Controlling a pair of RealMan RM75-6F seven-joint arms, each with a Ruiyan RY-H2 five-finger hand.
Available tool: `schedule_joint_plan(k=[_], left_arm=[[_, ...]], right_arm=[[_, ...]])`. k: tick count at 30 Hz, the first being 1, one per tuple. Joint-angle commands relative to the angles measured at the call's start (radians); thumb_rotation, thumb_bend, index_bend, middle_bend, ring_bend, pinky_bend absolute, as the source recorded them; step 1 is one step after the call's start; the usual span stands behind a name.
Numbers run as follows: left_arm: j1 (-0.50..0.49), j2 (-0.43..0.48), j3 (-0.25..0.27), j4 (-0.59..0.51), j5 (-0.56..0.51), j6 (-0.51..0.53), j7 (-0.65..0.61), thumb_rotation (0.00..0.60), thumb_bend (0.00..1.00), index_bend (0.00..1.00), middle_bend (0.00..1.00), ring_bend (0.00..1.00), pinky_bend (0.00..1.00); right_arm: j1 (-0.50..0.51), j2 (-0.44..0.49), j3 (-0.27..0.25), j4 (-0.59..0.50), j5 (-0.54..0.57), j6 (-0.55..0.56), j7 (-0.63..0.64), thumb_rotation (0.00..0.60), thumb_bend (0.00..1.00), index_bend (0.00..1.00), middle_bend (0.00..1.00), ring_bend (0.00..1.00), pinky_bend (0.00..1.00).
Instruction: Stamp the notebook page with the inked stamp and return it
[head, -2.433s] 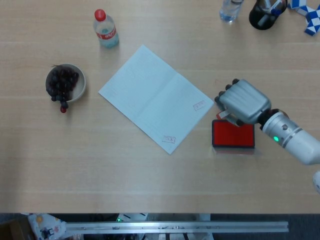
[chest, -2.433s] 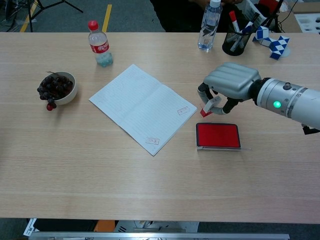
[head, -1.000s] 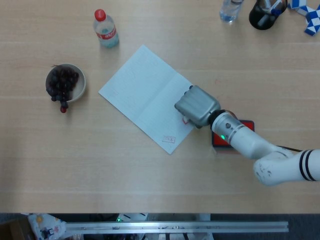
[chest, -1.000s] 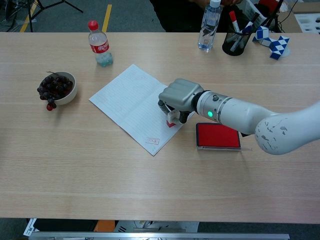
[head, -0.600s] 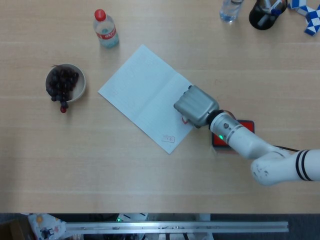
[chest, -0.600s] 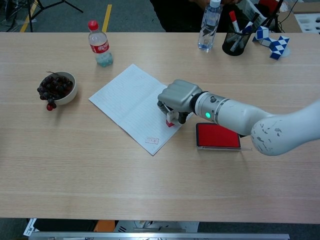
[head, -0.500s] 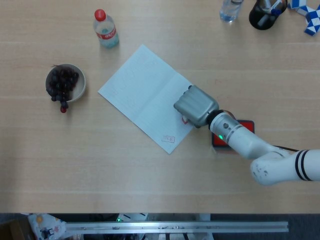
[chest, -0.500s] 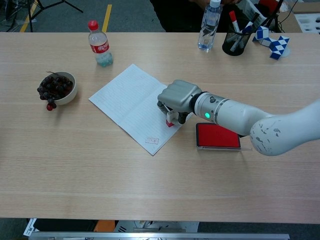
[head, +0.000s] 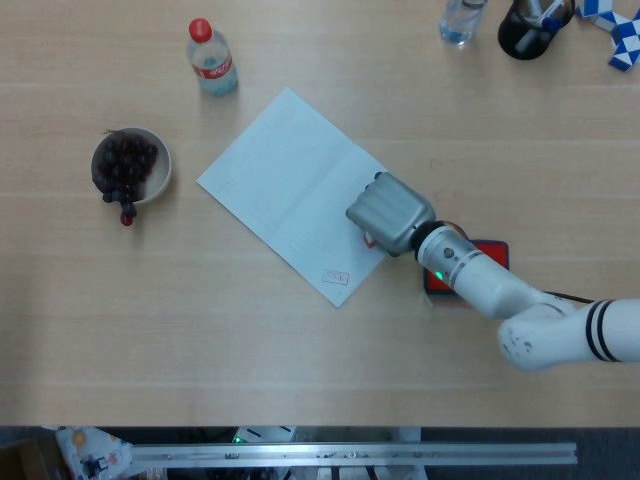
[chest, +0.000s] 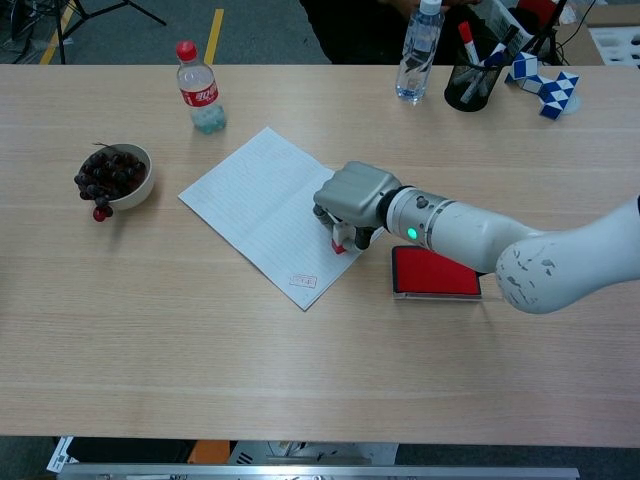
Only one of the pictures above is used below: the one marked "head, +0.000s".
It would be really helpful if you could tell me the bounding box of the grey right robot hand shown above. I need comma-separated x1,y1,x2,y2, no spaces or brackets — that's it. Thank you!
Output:
345,171,437,259

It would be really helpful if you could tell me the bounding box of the open lined notebook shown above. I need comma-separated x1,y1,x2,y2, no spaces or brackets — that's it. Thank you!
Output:
196,87,396,310

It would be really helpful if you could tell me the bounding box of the red ink pad case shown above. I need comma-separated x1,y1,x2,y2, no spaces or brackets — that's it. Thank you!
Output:
422,239,510,309

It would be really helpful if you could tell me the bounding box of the clear white cap water bottle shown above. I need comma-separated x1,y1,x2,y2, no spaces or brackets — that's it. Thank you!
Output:
438,0,489,47

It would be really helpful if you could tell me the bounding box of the black mesh pen holder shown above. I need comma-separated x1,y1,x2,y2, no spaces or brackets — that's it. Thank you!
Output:
497,0,576,61

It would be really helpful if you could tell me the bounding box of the cream ceramic bowl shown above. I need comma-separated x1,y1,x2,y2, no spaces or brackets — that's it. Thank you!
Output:
90,127,173,206

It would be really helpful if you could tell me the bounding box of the red cap soda bottle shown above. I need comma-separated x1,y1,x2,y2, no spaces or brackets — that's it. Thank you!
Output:
185,18,239,97

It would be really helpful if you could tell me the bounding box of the blue cap whiteboard marker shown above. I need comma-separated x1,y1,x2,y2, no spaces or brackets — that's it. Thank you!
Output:
534,0,562,32

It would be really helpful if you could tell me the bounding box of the dark purple grape bunch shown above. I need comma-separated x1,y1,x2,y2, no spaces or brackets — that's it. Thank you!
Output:
94,129,160,227

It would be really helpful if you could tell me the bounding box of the blue white snake puzzle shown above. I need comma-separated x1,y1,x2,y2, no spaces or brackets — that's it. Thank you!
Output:
574,0,640,72

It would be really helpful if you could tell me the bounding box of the aluminium profile rail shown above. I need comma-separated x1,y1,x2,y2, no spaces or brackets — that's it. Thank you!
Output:
127,442,579,469

